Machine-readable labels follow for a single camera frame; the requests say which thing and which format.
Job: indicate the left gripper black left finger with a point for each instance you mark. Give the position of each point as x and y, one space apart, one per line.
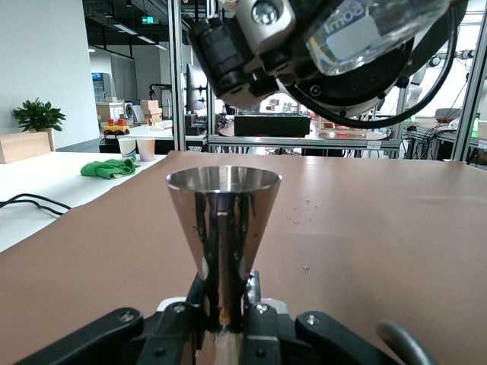
114 338

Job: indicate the aluminium frame post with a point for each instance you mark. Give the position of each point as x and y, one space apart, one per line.
466 114
176 76

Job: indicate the brown table mat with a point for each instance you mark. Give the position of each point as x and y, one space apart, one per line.
380 247

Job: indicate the green cloth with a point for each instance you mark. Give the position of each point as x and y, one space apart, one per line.
106 169

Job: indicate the steel double-cone jigger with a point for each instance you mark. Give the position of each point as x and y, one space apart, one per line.
224 228

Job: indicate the black tray box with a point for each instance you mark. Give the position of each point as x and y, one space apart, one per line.
270 126

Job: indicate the cardboard boxes stack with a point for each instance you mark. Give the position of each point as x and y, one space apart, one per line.
151 110

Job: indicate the green exit sign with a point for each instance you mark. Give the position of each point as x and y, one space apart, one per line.
148 19

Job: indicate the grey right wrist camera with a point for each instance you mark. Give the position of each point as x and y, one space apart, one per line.
224 57

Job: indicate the wooden planter box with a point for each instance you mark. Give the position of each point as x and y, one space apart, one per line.
23 146

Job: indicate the yellow emergency stop box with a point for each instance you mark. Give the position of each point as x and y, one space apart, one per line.
116 129

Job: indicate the white paper cup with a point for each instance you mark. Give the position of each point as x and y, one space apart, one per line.
145 149
127 148

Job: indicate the clear glass measuring cup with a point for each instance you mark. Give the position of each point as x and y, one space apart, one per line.
361 34

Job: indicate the black monitor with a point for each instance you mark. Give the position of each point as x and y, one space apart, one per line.
196 87

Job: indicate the aluminium frame rail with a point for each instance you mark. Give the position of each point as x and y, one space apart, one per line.
285 141

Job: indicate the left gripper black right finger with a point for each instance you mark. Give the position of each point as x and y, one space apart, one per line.
323 342

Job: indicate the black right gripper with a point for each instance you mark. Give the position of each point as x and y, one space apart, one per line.
361 91

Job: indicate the green potted plant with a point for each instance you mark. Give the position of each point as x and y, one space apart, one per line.
38 114

